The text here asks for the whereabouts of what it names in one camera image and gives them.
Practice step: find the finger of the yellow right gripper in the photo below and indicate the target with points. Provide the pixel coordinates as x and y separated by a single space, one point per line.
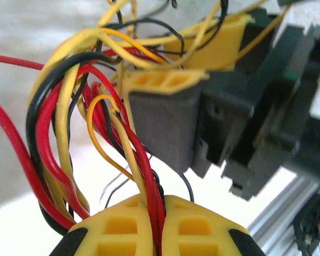
162 128
218 48

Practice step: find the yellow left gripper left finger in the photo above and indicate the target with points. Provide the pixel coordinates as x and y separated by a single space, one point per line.
117 226

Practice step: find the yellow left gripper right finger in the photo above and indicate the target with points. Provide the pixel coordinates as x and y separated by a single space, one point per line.
197 229

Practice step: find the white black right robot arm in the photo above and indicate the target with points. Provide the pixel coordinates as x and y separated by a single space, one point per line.
314 226

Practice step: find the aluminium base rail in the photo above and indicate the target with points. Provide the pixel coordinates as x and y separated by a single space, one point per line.
272 232

